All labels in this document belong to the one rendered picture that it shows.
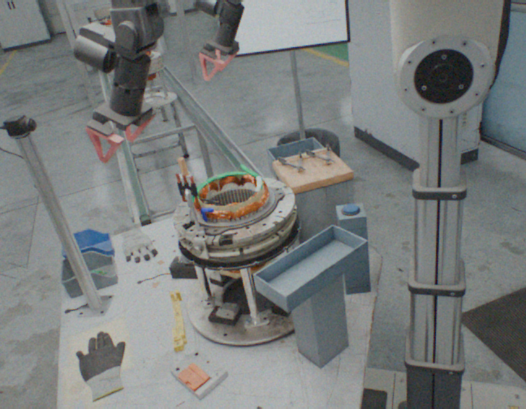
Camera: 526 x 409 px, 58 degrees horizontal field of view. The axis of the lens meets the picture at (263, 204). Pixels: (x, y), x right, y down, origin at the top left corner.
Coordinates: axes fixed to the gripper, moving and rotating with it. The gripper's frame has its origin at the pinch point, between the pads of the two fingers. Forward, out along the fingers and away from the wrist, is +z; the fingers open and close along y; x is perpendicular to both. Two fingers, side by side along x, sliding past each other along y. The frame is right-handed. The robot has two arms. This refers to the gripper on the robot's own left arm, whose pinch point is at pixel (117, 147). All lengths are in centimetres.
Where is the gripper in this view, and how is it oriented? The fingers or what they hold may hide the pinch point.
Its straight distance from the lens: 98.6
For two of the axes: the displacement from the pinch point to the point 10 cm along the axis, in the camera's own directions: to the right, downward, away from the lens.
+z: -3.3, 7.3, 5.9
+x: 9.0, 4.4, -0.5
